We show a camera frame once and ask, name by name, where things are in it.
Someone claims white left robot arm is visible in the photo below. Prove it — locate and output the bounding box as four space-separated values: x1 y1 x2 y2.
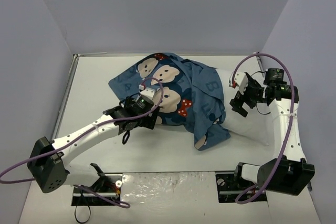
27 95 160 193

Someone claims black thin wire loop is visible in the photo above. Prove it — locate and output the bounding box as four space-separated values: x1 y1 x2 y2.
74 194 92 223

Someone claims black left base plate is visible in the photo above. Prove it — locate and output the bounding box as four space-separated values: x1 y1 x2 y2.
71 163 123 206

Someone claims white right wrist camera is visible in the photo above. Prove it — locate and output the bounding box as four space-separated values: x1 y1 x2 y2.
229 72 248 91

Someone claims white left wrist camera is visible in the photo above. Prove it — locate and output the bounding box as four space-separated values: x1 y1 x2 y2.
139 84 156 100

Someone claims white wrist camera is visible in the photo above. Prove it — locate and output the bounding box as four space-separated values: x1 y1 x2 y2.
139 84 156 100
229 72 248 91

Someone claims white pillow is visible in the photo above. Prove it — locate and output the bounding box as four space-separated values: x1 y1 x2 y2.
217 69 274 145

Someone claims blue letter print pillowcase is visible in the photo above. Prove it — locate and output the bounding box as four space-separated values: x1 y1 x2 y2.
109 53 230 151

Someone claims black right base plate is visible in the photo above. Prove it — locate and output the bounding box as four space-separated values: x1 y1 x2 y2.
215 171 267 204

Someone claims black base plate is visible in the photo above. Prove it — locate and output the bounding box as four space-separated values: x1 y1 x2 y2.
71 163 123 206
215 171 267 204

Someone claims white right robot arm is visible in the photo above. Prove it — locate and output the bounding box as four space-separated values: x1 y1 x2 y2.
229 68 315 196

